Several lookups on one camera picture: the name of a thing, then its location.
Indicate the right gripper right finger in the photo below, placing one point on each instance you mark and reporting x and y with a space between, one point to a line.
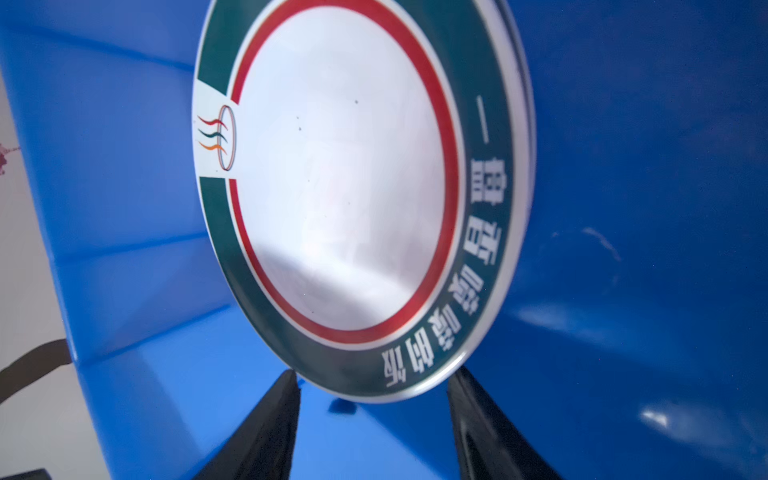
488 445

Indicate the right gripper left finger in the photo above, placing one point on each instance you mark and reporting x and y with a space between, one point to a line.
263 445

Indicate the white plate green rim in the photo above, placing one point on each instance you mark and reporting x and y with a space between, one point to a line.
366 173

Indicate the blue plastic bin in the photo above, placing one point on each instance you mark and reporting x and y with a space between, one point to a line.
632 343

